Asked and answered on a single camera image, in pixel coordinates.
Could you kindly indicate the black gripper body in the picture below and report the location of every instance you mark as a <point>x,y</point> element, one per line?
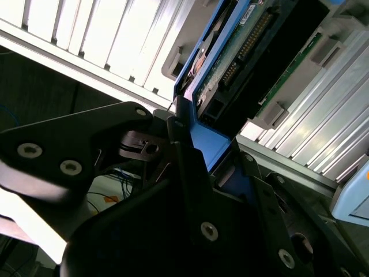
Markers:
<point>144,245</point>

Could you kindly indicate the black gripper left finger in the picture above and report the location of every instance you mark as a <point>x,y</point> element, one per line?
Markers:
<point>57,144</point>

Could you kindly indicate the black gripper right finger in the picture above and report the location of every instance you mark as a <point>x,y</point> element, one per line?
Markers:
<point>276,207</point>

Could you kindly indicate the hard disk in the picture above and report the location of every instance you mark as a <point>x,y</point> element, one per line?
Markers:
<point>230,57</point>

